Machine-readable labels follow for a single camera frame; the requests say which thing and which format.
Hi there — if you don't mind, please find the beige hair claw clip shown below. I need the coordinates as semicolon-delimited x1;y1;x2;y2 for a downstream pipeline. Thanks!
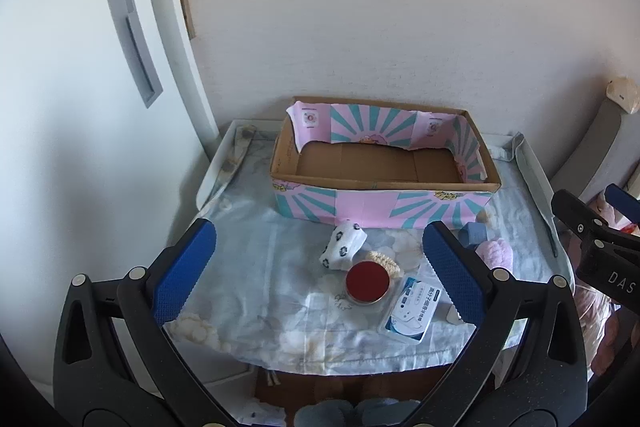
357;251;403;279

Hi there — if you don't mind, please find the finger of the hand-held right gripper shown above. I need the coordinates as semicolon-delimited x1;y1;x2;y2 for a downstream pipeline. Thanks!
604;183;640;228
551;189;626;244

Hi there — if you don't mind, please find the white blue tissue packet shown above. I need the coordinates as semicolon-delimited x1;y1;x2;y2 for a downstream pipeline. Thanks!
378;274;443;346

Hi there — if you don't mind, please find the grey fuzzy slipper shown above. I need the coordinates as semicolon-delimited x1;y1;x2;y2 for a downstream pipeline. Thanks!
357;397;422;427
294;401;352;427

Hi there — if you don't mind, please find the round red tin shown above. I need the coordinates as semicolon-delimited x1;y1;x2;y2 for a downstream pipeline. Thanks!
345;259;391;306

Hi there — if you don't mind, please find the grey recessed wardrobe handle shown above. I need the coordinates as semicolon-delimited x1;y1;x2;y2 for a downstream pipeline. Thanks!
103;0;165;109

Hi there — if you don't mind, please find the small blue block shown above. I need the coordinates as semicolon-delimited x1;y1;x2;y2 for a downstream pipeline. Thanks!
459;223;493;251

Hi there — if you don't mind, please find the white wardrobe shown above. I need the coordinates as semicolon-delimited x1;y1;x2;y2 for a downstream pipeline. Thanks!
0;0;219;403

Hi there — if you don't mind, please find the pink striped cardboard box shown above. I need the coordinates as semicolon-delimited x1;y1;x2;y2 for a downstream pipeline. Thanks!
270;95;502;229

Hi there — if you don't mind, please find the beige wooden ornament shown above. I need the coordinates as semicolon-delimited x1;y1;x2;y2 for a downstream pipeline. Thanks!
604;76;640;116

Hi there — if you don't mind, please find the pale floral tablecloth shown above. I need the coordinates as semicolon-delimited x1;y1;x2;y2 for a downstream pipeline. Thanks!
165;127;576;376

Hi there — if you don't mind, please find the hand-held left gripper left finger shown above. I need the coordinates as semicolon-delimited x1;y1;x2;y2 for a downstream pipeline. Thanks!
52;218;236;427

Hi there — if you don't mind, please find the grey chair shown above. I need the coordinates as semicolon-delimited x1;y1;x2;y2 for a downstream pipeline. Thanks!
549;98;640;204

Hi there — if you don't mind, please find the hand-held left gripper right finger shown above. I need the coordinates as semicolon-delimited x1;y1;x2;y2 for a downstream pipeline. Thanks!
405;221;589;427

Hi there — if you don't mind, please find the brown wooden wall strip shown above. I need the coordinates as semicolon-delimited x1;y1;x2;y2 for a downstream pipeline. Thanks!
178;0;196;40

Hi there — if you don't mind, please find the white table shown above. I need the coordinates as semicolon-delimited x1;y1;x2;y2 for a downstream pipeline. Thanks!
196;119;577;378

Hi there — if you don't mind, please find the white patterned sock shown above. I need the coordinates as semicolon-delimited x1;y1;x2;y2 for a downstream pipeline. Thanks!
318;221;368;270

